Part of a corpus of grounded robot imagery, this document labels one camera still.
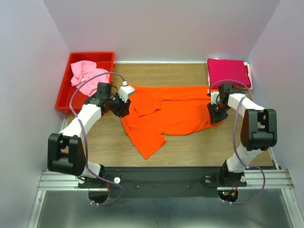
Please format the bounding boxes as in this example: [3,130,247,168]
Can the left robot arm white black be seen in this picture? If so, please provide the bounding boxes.
[47,82,135,187]

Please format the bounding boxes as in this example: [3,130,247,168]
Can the aluminium rail frame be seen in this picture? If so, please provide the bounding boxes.
[28,114,304,228]

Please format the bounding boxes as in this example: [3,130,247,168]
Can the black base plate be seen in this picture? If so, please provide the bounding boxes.
[78,167,247,199]

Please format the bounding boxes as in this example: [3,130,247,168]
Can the purple cable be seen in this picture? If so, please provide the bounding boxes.
[208,79,266,205]
[69,72,127,207]

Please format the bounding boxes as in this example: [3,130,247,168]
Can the folded light pink shirt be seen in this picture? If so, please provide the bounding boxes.
[244,62,253,90]

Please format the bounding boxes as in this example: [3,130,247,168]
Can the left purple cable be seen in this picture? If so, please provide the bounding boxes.
[69,72,127,207]

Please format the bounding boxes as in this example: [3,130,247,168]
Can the orange t shirt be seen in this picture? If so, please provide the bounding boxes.
[121,86,214,159]

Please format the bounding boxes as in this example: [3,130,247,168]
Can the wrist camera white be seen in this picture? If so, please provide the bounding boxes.
[118,81,135,103]
[210,92,220,104]

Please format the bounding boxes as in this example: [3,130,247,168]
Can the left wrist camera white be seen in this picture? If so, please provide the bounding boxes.
[118,81,135,103]

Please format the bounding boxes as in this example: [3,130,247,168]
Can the pink t shirt in bin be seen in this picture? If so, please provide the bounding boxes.
[71,60,110,96]

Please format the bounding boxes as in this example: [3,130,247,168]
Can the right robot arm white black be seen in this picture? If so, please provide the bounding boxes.
[207,80,277,185]

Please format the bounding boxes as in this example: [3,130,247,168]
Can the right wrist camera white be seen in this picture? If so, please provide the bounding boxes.
[210,92,220,104]

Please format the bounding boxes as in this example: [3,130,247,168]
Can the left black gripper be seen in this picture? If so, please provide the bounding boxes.
[107,92,131,118]

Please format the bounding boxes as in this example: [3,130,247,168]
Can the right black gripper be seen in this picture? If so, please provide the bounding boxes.
[206,100,230,124]

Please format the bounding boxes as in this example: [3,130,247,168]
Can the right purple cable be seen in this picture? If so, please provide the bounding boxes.
[208,79,266,205]

